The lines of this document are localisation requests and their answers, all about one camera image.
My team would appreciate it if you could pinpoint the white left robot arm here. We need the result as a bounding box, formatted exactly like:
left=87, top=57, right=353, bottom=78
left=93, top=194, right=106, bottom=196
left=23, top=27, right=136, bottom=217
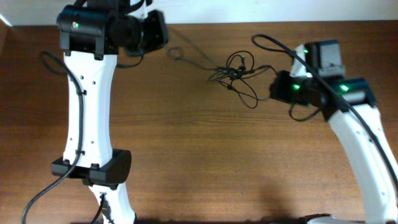
left=51, top=1, right=169, bottom=223

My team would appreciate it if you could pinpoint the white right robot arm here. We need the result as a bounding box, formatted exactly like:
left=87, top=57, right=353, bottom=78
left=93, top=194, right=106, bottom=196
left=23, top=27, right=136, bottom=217
left=270, top=40, right=397, bottom=223

